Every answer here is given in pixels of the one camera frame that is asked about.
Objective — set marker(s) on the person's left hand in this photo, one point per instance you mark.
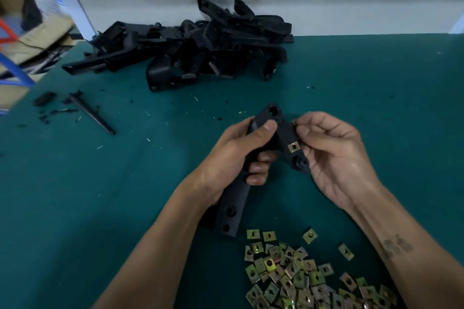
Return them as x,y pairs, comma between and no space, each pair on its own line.
228,160

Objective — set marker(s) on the green table cloth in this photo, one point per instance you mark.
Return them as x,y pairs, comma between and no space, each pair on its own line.
87,196

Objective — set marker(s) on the brown cardboard piece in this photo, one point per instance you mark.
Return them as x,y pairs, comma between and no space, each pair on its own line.
36,44

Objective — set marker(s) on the black bag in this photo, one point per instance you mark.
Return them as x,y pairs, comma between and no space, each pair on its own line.
31,12

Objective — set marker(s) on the thin black plastic strip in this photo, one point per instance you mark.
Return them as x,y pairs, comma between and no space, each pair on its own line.
91,112

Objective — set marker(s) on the pile of black plastic brackets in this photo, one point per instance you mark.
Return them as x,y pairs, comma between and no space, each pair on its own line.
196,48

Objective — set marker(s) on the black plastic bracket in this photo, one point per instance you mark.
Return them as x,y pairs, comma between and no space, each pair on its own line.
232,207

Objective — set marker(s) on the pile of brass clip nuts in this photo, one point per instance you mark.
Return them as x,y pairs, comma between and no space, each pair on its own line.
312,276

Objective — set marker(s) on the person's right hand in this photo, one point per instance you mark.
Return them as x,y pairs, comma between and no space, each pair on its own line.
337,160

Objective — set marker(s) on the person's right forearm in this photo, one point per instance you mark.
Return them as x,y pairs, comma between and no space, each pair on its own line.
413,254

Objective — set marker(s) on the blue metal frame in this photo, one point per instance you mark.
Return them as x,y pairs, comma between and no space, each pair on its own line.
14,59

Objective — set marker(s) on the person's left forearm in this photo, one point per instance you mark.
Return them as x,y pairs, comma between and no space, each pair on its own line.
152,262

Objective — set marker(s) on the white metal rack frame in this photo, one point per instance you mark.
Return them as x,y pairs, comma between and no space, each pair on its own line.
457,24

